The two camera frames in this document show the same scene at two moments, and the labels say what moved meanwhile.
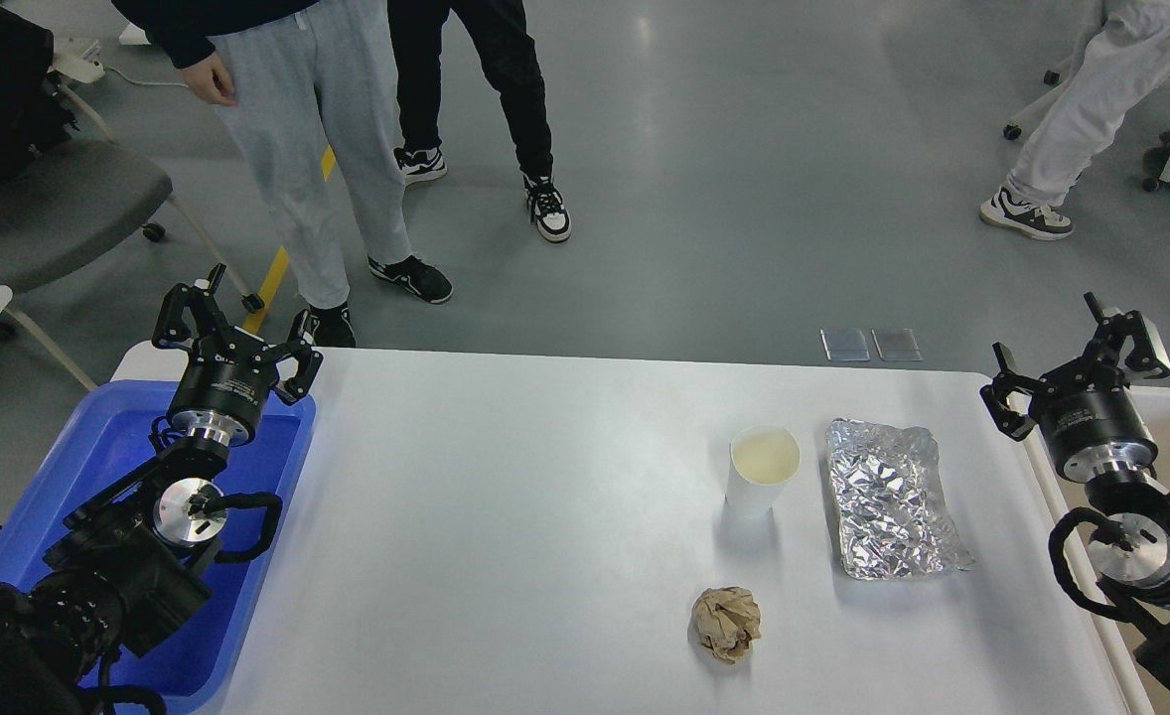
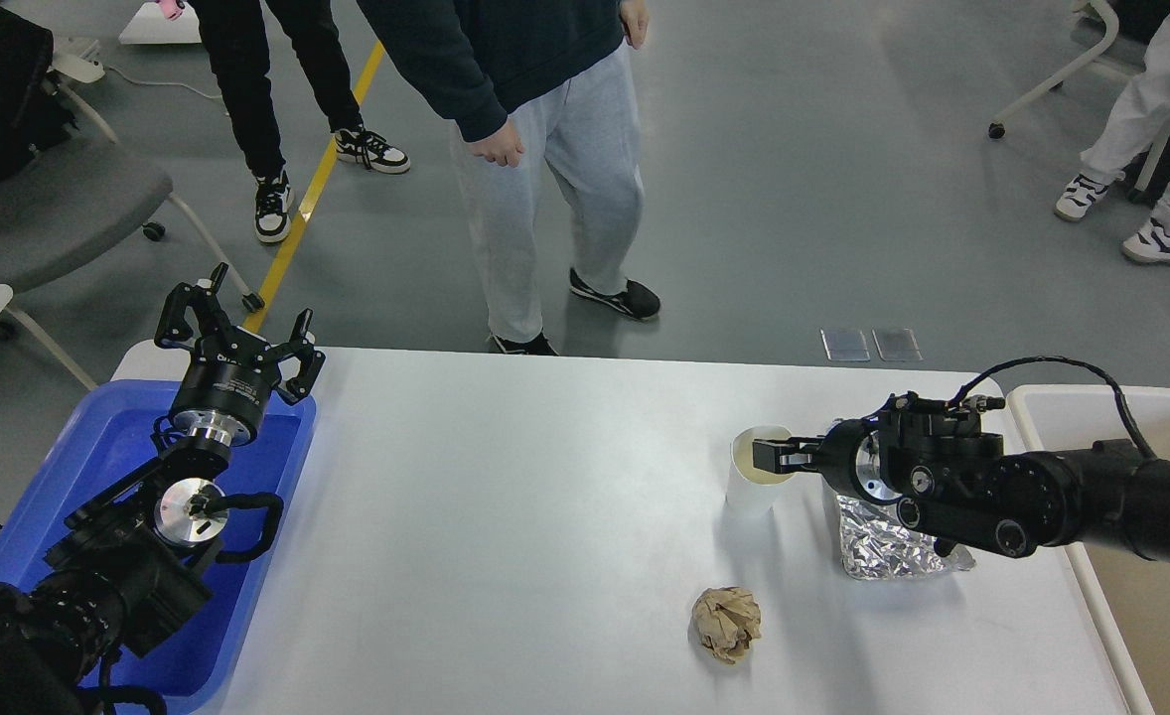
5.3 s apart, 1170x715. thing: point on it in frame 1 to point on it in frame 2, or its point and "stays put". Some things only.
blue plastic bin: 96,437 stays put
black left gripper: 221,391 stays put
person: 497,33 to 238,35
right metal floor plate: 897,345 stays put
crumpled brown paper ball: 727,621 stays put
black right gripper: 1092,422 to 834,457
